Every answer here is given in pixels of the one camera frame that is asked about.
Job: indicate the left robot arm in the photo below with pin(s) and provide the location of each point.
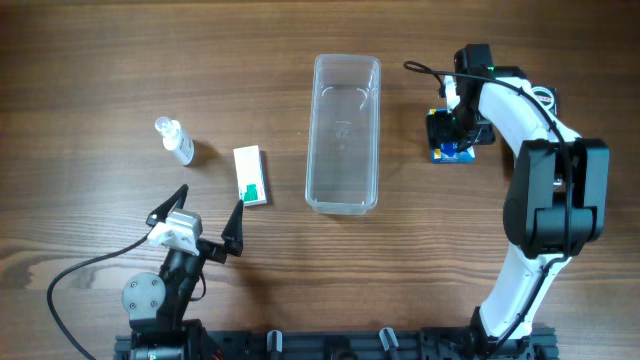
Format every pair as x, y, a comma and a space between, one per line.
156, 303

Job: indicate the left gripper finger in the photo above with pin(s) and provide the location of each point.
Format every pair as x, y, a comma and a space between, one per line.
175, 201
232, 234

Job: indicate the dark green round-label box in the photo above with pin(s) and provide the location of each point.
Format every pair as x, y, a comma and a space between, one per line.
547, 98

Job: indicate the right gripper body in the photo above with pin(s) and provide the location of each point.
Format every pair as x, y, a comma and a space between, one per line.
445, 128

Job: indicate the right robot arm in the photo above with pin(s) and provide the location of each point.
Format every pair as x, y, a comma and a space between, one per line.
555, 203

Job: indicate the white spray bottle clear cap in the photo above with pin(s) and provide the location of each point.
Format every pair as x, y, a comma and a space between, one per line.
176, 140

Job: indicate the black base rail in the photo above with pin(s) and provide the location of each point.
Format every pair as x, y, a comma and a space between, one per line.
427, 344

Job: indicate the blue yellow VapoDrops box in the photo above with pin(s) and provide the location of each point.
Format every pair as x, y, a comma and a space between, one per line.
442, 141

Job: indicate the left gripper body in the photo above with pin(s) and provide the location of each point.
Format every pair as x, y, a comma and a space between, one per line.
208, 248

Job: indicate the clear plastic container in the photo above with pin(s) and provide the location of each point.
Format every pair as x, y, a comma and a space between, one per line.
342, 172

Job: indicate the white green medicine box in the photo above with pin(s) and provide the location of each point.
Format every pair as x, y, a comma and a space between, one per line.
250, 175

